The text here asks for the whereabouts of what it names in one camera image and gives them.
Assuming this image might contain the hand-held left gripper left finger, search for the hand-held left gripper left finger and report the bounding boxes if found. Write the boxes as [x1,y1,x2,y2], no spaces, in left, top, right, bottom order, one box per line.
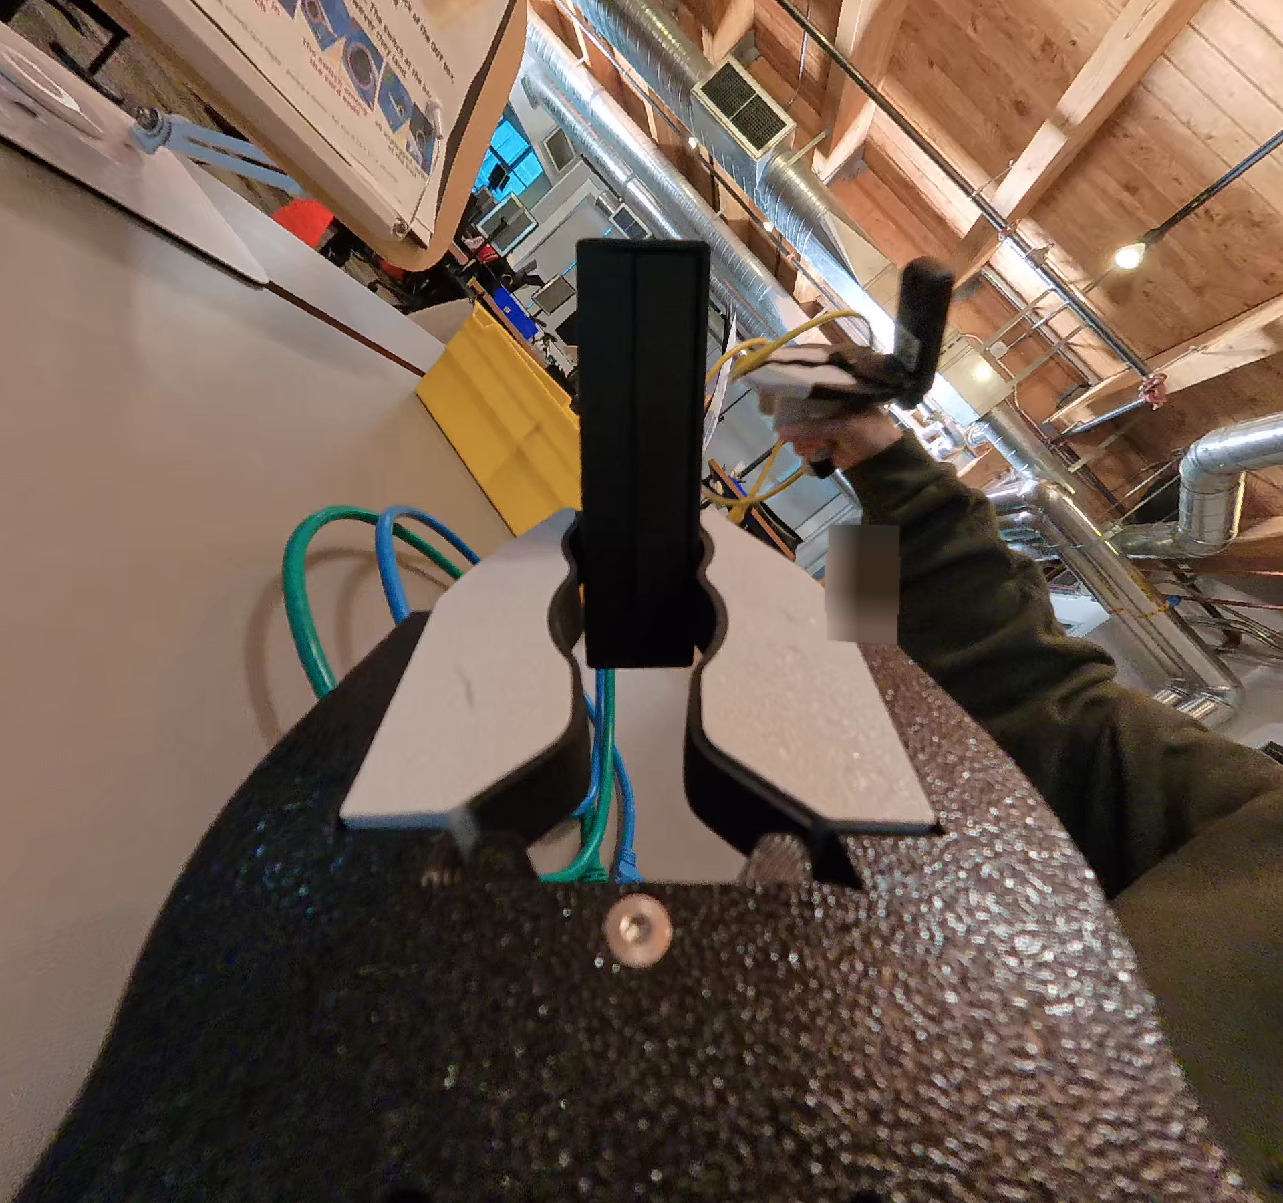
[338,510,592,865]

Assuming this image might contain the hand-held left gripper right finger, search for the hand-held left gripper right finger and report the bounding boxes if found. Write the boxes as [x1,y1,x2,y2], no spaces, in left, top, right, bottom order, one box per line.
[684,510,941,890]

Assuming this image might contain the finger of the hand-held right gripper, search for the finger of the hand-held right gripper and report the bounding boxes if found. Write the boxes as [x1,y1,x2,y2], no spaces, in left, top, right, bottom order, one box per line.
[752,346,857,395]
[759,389,853,425]

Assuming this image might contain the yellow ethernet cable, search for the yellow ethernet cable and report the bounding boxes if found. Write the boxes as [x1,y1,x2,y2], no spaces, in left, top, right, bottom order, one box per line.
[701,311,875,523]

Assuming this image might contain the blue ethernet cable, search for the blue ethernet cable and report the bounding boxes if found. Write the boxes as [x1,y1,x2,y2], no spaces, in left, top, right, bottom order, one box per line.
[375,506,643,883]

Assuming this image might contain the green ethernet cable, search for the green ethernet cable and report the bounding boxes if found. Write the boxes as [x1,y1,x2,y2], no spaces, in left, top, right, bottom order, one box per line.
[283,506,614,883]

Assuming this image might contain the yellow plastic bin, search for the yellow plastic bin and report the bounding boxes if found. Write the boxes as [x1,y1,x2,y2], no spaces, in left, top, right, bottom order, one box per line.
[415,306,585,537]

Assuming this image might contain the person's right forearm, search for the person's right forearm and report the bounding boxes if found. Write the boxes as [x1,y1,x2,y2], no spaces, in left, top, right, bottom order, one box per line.
[847,432,1283,899]

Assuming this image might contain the person's right hand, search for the person's right hand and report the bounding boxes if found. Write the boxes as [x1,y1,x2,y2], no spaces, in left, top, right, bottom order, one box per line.
[774,412,905,479]

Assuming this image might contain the white paper tag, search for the white paper tag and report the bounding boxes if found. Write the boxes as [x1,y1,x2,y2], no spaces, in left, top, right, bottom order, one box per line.
[704,313,739,442]

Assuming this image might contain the white vent grille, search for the white vent grille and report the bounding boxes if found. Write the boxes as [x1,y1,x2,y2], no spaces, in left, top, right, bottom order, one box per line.
[691,55,796,161]

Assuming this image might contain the blue plastic bin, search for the blue plastic bin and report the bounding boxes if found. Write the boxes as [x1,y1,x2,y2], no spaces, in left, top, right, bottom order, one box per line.
[491,286,549,344]

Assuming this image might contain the person's olive jacket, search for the person's olive jacket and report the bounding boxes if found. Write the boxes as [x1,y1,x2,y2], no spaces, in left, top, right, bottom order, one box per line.
[1107,792,1283,1195]

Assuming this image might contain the instruction poster board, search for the instruction poster board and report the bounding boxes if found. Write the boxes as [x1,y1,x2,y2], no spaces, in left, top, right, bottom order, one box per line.
[20,0,542,273]

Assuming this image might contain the silver elbow duct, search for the silver elbow duct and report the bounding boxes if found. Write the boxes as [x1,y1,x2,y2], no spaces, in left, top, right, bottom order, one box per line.
[1112,416,1283,557]

